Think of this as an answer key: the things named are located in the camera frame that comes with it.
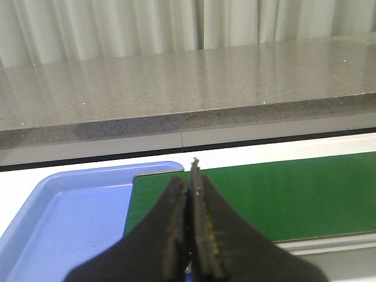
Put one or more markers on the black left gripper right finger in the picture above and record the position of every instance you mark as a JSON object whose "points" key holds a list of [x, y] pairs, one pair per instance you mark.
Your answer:
{"points": [[227, 248]]}

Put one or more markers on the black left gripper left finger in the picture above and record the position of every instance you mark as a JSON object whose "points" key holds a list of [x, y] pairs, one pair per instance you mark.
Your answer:
{"points": [[155, 250]]}

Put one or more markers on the blue plastic tray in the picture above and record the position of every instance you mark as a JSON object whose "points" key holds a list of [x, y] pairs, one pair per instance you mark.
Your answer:
{"points": [[69, 218]]}

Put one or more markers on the green conveyor belt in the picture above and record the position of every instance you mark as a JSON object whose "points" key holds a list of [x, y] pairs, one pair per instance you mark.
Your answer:
{"points": [[303, 198]]}

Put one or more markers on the grey stone countertop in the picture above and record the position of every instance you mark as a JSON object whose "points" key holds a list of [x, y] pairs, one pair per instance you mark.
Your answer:
{"points": [[137, 105]]}

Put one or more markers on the white pleated curtain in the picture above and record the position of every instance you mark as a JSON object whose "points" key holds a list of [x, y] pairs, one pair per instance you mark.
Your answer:
{"points": [[35, 32]]}

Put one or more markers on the aluminium conveyor side rail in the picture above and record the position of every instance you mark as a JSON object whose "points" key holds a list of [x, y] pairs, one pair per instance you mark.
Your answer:
{"points": [[329, 244]]}

